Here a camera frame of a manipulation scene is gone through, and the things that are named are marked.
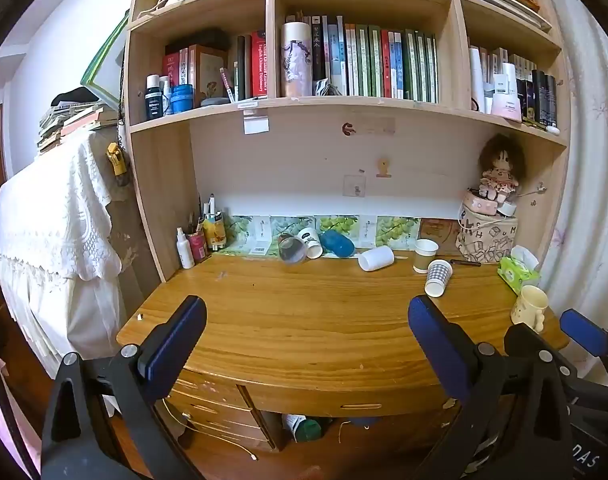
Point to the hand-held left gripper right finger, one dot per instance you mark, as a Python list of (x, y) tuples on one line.
[(440, 355)]

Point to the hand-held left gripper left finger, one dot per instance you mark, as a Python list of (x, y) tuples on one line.
[(176, 347)]

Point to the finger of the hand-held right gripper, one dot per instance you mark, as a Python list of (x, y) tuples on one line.
[(520, 340), (584, 332)]

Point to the blue plastic cup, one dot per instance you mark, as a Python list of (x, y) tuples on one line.
[(338, 245)]

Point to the checked paper cup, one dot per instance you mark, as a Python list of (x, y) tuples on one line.
[(438, 278)]

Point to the brown paper cup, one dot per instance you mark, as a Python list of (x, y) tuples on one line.
[(425, 256)]

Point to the plain white cup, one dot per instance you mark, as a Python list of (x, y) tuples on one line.
[(376, 259)]

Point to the clear plastic cup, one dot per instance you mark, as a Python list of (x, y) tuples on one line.
[(291, 250)]

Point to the white printed paper cup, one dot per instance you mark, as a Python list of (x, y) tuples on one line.
[(311, 242)]

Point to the cream ceramic mug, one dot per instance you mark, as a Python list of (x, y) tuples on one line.
[(528, 306)]

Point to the green tissue pack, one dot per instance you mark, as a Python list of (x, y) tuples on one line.
[(516, 272)]

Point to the dark pen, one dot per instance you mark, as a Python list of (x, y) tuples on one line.
[(465, 262)]

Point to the white spray bottle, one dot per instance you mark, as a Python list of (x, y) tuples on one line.
[(185, 251)]

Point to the letter print storage bag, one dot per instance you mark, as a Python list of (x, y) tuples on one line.
[(486, 245)]

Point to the pink container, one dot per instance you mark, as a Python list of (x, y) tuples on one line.
[(198, 246)]

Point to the yellow pen holder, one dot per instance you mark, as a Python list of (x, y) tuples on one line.
[(214, 233)]

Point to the brown wooden plaque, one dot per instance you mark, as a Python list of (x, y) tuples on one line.
[(436, 234)]

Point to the small white round device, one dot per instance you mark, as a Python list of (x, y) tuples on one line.
[(507, 208)]

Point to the wooden desk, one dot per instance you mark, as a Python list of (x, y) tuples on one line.
[(309, 320)]

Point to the pink music box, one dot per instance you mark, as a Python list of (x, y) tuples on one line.
[(478, 205)]

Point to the wooden bookshelf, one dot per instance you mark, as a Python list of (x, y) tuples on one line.
[(159, 200)]

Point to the row of leaf print cards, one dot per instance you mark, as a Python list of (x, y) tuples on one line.
[(339, 227)]

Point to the white lace cloth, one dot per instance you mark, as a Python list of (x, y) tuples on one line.
[(54, 230)]

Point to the white patterned curtain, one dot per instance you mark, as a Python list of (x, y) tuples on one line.
[(589, 160)]

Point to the brown haired rag doll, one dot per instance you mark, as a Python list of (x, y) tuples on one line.
[(500, 167)]

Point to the yellow hanging toy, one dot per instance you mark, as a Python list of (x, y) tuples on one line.
[(115, 156)]

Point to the white paper label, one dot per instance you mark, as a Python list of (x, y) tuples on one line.
[(256, 122)]

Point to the blue jar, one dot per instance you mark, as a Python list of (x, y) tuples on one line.
[(181, 99)]

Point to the grey dish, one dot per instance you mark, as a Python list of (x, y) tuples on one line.
[(215, 101)]

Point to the stack of old books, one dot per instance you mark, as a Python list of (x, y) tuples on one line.
[(69, 121)]

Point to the black bottle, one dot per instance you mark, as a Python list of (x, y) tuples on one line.
[(153, 97)]

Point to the small white bottle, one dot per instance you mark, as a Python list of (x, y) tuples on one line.
[(165, 89)]

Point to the tall white tube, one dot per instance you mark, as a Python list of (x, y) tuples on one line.
[(476, 77)]

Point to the dark cap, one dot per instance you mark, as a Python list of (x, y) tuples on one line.
[(74, 96)]

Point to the brown picture box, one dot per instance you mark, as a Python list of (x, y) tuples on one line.
[(209, 77)]

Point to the row of pale books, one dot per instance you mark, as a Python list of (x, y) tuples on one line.
[(495, 62)]

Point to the red books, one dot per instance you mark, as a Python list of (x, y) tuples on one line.
[(176, 66)]

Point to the black books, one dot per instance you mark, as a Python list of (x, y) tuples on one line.
[(241, 67)]

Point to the green framed board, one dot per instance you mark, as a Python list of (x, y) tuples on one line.
[(106, 67)]

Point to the red dictionary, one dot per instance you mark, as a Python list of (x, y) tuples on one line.
[(258, 62)]

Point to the row of green white books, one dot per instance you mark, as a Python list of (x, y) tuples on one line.
[(379, 62)]

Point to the white floral thermos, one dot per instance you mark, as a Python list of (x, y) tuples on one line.
[(296, 57)]

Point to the clear wall hook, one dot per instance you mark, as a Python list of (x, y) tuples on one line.
[(355, 186)]

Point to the red wall sticker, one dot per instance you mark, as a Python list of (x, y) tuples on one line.
[(349, 129)]

